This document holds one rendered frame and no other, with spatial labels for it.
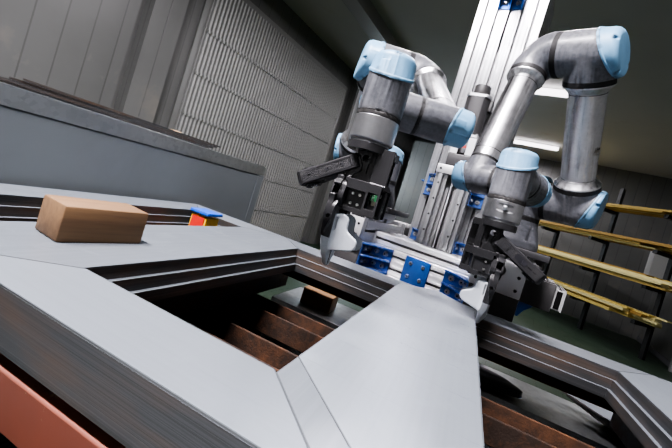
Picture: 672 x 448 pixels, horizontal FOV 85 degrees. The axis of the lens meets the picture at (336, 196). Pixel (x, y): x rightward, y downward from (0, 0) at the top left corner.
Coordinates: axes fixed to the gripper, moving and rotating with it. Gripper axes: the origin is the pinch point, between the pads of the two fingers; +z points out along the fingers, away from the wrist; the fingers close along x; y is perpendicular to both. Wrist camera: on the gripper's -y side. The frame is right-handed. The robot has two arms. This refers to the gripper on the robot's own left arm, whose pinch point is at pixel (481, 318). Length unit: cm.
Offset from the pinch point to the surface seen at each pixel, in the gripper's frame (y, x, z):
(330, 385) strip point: 15, 51, 1
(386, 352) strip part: 12.1, 38.0, 0.6
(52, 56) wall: 337, -100, -53
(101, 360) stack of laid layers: 30, 62, 1
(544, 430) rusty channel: -16.2, -0.3, 16.0
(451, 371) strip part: 4.4, 34.8, 0.7
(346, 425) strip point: 11, 55, 1
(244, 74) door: 304, -283, -121
